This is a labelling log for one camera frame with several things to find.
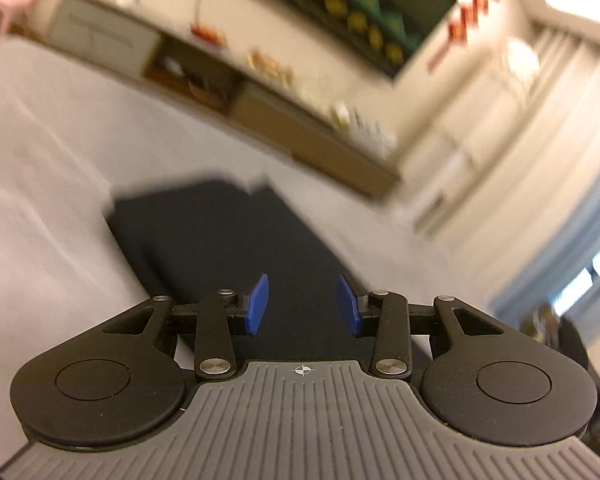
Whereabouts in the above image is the red object on cabinet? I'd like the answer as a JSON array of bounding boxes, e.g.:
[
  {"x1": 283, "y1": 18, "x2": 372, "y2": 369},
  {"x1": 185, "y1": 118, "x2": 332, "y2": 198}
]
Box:
[{"x1": 189, "y1": 21, "x2": 229, "y2": 47}]

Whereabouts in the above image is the white clutter on cabinet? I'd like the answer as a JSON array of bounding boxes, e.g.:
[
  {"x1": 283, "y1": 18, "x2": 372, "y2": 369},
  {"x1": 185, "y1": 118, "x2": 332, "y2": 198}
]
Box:
[{"x1": 329, "y1": 101, "x2": 399, "y2": 159}]

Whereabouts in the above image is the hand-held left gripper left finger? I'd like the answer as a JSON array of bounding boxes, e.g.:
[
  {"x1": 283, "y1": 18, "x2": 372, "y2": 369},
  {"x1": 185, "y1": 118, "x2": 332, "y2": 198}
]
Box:
[{"x1": 102, "y1": 274, "x2": 270, "y2": 381}]

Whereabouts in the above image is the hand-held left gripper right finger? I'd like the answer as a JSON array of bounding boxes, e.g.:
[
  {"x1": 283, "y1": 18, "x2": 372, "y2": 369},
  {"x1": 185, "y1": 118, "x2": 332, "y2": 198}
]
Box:
[{"x1": 336, "y1": 274, "x2": 507, "y2": 380}]

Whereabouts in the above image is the pale curtain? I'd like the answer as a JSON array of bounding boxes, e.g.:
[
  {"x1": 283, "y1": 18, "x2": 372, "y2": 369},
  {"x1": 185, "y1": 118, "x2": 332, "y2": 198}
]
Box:
[{"x1": 414, "y1": 24, "x2": 600, "y2": 322}]

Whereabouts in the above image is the black garment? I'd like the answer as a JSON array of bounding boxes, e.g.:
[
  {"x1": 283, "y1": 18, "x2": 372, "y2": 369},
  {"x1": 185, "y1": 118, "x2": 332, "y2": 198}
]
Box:
[{"x1": 105, "y1": 179, "x2": 432, "y2": 362}]

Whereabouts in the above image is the long wooden cabinet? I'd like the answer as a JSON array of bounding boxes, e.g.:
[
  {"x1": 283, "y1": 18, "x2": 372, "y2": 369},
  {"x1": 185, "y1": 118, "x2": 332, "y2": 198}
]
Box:
[{"x1": 46, "y1": 0, "x2": 402, "y2": 200}]

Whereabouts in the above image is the green framed wall picture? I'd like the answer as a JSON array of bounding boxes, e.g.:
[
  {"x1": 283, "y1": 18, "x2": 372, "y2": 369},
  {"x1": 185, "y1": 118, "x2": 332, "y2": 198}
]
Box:
[{"x1": 205, "y1": 0, "x2": 459, "y2": 79}]

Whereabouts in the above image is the white round lamp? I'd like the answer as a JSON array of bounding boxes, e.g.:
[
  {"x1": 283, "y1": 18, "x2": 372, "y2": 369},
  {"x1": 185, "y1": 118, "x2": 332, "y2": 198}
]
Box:
[{"x1": 499, "y1": 39, "x2": 542, "y2": 87}]

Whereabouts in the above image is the red wall decoration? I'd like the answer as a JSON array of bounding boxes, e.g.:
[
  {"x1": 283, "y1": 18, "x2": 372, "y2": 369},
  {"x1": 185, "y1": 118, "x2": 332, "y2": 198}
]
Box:
[{"x1": 426, "y1": 0, "x2": 504, "y2": 74}]

